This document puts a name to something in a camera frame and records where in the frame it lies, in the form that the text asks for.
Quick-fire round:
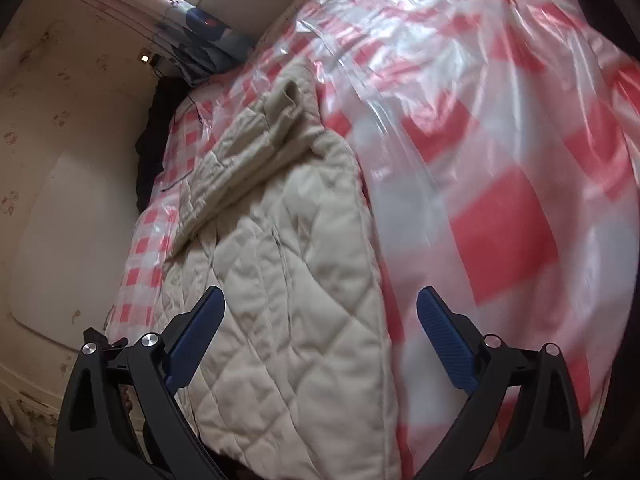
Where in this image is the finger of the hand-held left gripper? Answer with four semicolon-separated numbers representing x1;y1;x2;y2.
82;327;128;361

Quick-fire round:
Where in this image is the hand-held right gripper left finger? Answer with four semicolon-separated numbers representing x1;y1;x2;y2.
54;286;226;480

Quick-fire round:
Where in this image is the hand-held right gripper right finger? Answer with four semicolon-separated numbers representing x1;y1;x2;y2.
416;286;586;480

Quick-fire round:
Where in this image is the cream quilted jacket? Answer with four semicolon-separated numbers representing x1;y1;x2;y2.
165;55;406;480

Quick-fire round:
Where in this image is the pink checkered plastic sheet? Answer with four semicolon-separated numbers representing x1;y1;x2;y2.
107;0;640;480

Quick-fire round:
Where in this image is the black clothing pile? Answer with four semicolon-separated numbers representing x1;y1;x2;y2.
135;77;193;211

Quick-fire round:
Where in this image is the blue printed curtain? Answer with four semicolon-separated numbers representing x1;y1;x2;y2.
160;0;256;86

